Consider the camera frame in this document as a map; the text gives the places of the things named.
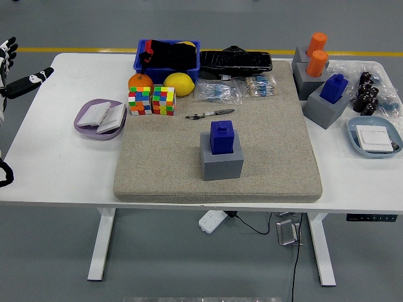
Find clear bag black capacitors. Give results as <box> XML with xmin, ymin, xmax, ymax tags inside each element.
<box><xmin>329</xmin><ymin>59</ymin><xmax>397</xmax><ymax>117</ymax></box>

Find clear bag mixed resistors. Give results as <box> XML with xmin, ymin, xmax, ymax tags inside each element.
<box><xmin>241</xmin><ymin>75</ymin><xmax>278</xmax><ymax>98</ymax></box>

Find grey-brown mat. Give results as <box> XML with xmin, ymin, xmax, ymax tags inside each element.
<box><xmin>113</xmin><ymin>60</ymin><xmax>324</xmax><ymax>204</ymax></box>

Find light blue tray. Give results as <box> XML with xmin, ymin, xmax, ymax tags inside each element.
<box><xmin>346</xmin><ymin>116</ymin><xmax>403</xmax><ymax>159</ymax></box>

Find white power strip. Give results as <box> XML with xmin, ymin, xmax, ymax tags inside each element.
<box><xmin>198</xmin><ymin>210</ymin><xmax>228</xmax><ymax>234</ymax></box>

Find clear bag blue components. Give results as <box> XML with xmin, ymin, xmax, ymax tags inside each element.
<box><xmin>376</xmin><ymin>87</ymin><xmax>403</xmax><ymax>119</ymax></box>

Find white table leg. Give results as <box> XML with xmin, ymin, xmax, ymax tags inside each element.
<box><xmin>307</xmin><ymin>213</ymin><xmax>337</xmax><ymax>287</ymax></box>
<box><xmin>87</xmin><ymin>207</ymin><xmax>116</xmax><ymax>282</ymax></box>

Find grey cube seal holder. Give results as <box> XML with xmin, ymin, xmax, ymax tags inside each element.
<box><xmin>294</xmin><ymin>62</ymin><xmax>330</xmax><ymax>101</ymax></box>
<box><xmin>291</xmin><ymin>46</ymin><xmax>330</xmax><ymax>76</ymax></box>
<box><xmin>199</xmin><ymin>131</ymin><xmax>245</xmax><ymax>182</ymax></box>
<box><xmin>302</xmin><ymin>82</ymin><xmax>352</xmax><ymax>130</ymax></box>

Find orange fruit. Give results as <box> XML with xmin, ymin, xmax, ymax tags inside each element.
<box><xmin>128</xmin><ymin>72</ymin><xmax>154</xmax><ymax>95</ymax></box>

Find orange cylinder seal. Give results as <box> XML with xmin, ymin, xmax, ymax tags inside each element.
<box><xmin>305</xmin><ymin>31</ymin><xmax>328</xmax><ymax>58</ymax></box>
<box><xmin>305</xmin><ymin>49</ymin><xmax>329</xmax><ymax>78</ymax></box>

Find black desk control panel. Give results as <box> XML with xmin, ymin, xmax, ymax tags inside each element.
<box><xmin>346</xmin><ymin>213</ymin><xmax>397</xmax><ymax>222</ymax></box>

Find silver metal bracket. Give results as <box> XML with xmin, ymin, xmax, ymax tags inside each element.
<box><xmin>275</xmin><ymin>219</ymin><xmax>304</xmax><ymax>247</ymax></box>

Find purple tray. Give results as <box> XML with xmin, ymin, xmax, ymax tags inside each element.
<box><xmin>73</xmin><ymin>98</ymin><xmax>128</xmax><ymax>142</ymax></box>

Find black cloth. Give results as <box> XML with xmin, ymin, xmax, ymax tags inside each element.
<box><xmin>139</xmin><ymin>39</ymin><xmax>198</xmax><ymax>70</ymax></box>

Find black plug and cord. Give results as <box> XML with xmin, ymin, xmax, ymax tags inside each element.
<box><xmin>226</xmin><ymin>210</ymin><xmax>273</xmax><ymax>236</ymax></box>

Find multicoloured puzzle cube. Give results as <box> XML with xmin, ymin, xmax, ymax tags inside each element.
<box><xmin>128</xmin><ymin>86</ymin><xmax>152</xmax><ymax>116</ymax></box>
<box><xmin>151</xmin><ymin>86</ymin><xmax>176</xmax><ymax>116</ymax></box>

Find blue square seal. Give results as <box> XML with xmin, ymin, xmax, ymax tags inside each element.
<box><xmin>319</xmin><ymin>74</ymin><xmax>349</xmax><ymax>104</ymax></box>
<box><xmin>209</xmin><ymin>120</ymin><xmax>236</xmax><ymax>155</ymax></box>

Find black cable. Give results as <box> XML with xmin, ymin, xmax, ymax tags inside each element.
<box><xmin>290</xmin><ymin>213</ymin><xmax>304</xmax><ymax>302</ymax></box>

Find clear bag blue resistors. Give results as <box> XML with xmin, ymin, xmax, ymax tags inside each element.
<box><xmin>193</xmin><ymin>78</ymin><xmax>243</xmax><ymax>106</ymax></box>

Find yellow lemon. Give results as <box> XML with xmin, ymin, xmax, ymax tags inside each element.
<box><xmin>162</xmin><ymin>72</ymin><xmax>195</xmax><ymax>97</ymax></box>

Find blue plastic bin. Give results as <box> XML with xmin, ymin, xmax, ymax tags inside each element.
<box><xmin>132</xmin><ymin>39</ymin><xmax>202</xmax><ymax>86</ymax></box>

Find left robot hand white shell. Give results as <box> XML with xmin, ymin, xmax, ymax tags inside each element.
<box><xmin>0</xmin><ymin>36</ymin><xmax>55</xmax><ymax>126</ymax></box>

